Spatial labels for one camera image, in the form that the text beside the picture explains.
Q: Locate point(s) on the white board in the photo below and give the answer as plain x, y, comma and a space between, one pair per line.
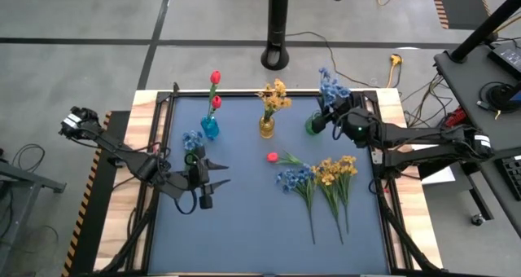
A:
439, 176

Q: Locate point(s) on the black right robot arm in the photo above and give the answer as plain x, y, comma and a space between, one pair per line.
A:
419, 134

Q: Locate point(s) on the blue glass vase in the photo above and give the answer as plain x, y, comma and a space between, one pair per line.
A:
210, 129

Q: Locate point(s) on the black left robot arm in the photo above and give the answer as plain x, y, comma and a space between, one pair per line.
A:
122, 152

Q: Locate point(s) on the black mat striped edge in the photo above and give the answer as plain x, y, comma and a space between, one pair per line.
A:
460, 4
102, 212

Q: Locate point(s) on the red artificial tulip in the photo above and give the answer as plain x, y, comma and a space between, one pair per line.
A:
272, 157
215, 77
216, 102

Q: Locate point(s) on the yellow artificial flower bunch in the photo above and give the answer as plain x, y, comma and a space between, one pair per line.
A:
274, 99
325, 175
348, 165

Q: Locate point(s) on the black caster wheel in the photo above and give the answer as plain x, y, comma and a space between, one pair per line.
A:
477, 220

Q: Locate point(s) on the black camera stand pole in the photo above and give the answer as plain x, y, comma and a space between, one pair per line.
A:
277, 24

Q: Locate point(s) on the grey metal stand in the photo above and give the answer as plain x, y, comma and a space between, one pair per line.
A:
28, 181

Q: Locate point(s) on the black keyboard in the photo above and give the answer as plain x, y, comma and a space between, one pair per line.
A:
510, 175

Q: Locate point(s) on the blue table mat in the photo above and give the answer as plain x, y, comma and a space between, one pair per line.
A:
268, 236

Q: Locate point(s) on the red power strip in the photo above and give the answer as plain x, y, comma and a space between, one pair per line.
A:
458, 116

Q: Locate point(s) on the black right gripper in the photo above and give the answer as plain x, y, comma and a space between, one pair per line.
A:
340, 112

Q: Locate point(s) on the green glass vase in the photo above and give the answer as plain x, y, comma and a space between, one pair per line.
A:
310, 124

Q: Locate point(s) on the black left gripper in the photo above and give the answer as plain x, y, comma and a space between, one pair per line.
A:
200, 175

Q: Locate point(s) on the slanted black pole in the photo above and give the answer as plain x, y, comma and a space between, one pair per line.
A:
484, 28

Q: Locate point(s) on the black table frame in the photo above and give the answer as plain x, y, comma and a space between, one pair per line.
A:
191, 94

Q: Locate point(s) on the blue artificial flower bunch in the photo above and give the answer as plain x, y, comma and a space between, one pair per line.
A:
331, 90
293, 179
192, 140

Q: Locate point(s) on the dark grey side desk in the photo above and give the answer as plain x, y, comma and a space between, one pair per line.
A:
468, 81

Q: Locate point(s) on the yellow glass vase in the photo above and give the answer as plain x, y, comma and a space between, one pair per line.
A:
266, 129

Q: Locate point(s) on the black laptop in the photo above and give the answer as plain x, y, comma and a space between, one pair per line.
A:
509, 59

